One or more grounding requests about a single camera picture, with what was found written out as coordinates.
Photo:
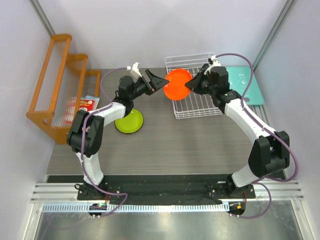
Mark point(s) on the white wire dish rack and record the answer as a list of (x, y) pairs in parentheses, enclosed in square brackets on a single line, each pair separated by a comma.
[(193, 105)]

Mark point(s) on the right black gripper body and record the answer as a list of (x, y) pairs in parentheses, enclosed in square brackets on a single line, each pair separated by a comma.
[(204, 86)]

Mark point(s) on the lime green plate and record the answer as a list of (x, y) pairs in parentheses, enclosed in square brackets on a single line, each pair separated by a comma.
[(131, 123)]

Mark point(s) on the white slotted cable duct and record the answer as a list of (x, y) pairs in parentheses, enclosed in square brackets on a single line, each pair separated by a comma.
[(98, 207)]

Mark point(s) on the orange wooden shelf rack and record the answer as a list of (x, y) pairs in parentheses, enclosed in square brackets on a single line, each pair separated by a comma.
[(59, 88)]

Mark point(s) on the red snack package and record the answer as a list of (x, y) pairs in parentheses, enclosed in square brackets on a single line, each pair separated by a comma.
[(87, 103)]

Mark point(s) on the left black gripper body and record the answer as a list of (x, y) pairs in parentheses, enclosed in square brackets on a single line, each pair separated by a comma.
[(140, 88)]

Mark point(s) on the aluminium frame rail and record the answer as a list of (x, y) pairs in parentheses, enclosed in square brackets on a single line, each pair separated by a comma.
[(210, 145)]

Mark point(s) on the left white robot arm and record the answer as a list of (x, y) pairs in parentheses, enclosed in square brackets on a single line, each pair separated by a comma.
[(86, 132)]

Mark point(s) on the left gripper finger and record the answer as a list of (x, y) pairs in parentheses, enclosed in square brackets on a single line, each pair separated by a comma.
[(154, 90), (155, 81)]

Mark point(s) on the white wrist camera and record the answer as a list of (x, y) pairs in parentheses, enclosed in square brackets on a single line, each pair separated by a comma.
[(212, 62), (134, 70)]

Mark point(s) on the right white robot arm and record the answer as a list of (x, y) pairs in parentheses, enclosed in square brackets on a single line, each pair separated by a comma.
[(269, 153)]

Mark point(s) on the orange plate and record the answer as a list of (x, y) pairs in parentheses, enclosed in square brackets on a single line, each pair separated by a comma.
[(176, 90)]

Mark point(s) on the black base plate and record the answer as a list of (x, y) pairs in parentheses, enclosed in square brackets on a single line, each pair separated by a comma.
[(164, 190)]

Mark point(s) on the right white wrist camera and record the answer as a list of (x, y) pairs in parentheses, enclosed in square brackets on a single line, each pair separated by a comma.
[(212, 62)]

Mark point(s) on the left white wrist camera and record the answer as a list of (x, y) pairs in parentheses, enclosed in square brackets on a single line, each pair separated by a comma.
[(134, 70)]

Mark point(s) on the teal cutting board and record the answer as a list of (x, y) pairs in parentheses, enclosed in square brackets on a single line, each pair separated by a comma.
[(238, 77)]

